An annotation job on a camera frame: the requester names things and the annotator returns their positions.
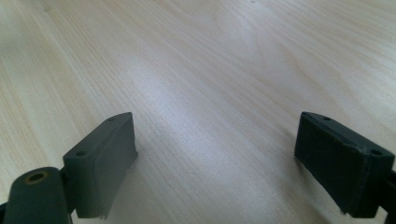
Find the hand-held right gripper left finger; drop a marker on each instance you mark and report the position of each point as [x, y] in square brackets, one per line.
[99, 168]

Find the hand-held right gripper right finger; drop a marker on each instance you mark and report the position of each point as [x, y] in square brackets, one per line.
[339, 168]

